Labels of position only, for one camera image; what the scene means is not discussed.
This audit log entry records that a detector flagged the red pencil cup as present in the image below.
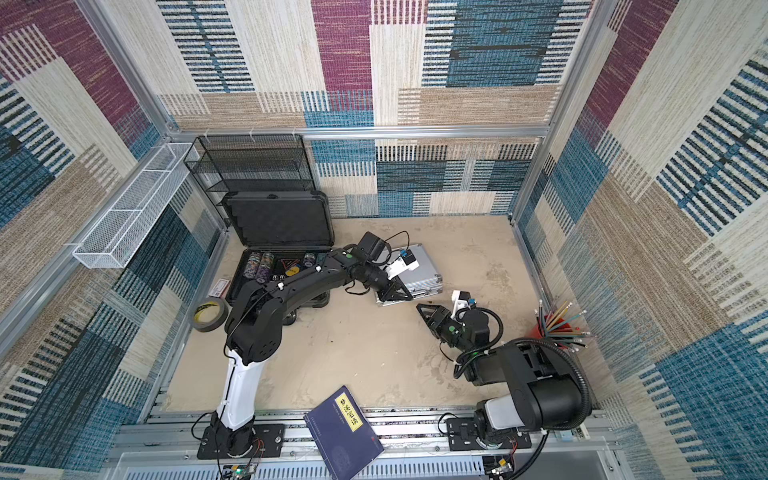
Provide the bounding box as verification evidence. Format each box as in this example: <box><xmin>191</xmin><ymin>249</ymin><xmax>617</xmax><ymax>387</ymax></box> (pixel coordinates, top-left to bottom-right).
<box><xmin>529</xmin><ymin>299</ymin><xmax>594</xmax><ymax>353</ymax></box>

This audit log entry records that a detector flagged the small pink card packet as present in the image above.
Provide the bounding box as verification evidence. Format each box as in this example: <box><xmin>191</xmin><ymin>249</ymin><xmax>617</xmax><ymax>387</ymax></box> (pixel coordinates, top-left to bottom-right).
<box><xmin>208</xmin><ymin>278</ymin><xmax>231</xmax><ymax>298</ymax></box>

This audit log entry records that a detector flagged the white mesh wall basket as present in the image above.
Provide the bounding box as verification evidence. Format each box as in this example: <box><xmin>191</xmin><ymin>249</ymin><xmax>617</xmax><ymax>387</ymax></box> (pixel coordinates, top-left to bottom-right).
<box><xmin>73</xmin><ymin>142</ymin><xmax>191</xmax><ymax>269</ymax></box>

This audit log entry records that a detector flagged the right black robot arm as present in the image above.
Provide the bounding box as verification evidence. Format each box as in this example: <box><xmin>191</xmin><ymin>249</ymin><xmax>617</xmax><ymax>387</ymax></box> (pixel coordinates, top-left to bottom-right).
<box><xmin>416</xmin><ymin>302</ymin><xmax>593</xmax><ymax>448</ymax></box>

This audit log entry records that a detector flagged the red triangle card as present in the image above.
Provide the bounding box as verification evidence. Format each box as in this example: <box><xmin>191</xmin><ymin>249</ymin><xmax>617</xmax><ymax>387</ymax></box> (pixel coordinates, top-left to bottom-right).
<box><xmin>280</xmin><ymin>259</ymin><xmax>300</xmax><ymax>270</ymax></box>

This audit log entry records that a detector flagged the large black poker case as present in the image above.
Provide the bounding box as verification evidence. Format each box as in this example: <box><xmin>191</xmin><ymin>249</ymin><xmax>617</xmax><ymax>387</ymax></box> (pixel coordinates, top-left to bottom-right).
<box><xmin>224</xmin><ymin>191</ymin><xmax>335</xmax><ymax>306</ymax></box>

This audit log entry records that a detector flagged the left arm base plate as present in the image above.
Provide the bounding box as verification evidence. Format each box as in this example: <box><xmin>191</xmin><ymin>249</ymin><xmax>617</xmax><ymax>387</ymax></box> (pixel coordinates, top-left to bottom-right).
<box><xmin>196</xmin><ymin>424</ymin><xmax>285</xmax><ymax>460</ymax></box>

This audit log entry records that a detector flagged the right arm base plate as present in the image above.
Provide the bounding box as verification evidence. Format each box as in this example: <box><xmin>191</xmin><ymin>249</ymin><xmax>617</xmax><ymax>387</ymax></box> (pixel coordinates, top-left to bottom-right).
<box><xmin>439</xmin><ymin>416</ymin><xmax>532</xmax><ymax>451</ymax></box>

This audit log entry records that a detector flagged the black wire shelf rack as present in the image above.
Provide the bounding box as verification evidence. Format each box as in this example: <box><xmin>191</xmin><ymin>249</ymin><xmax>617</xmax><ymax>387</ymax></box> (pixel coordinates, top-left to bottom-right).
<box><xmin>183</xmin><ymin>133</ymin><xmax>317</xmax><ymax>226</ymax></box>

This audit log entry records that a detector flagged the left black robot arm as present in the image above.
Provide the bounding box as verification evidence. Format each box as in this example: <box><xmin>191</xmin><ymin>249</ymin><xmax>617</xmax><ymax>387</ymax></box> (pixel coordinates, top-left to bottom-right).
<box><xmin>210</xmin><ymin>232</ymin><xmax>419</xmax><ymax>434</ymax></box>

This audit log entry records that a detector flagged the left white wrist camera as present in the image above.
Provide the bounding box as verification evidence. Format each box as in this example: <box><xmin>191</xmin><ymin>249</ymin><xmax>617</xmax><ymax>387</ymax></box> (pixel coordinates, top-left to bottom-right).
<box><xmin>385</xmin><ymin>249</ymin><xmax>419</xmax><ymax>280</ymax></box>

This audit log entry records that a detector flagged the multicolour poker chip row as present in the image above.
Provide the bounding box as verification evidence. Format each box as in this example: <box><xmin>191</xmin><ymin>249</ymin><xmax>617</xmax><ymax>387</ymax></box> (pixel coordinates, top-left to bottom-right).
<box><xmin>242</xmin><ymin>251</ymin><xmax>275</xmax><ymax>284</ymax></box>

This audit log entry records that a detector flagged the dark blue book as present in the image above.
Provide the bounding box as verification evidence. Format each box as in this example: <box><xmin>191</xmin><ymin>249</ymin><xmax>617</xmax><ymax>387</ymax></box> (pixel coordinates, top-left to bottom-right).
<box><xmin>304</xmin><ymin>386</ymin><xmax>384</xmax><ymax>480</ymax></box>

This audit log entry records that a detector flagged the small silver aluminium case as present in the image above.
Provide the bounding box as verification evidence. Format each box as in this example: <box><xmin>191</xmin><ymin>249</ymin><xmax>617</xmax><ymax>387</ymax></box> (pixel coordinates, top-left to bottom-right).
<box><xmin>376</xmin><ymin>243</ymin><xmax>443</xmax><ymax>306</ymax></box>

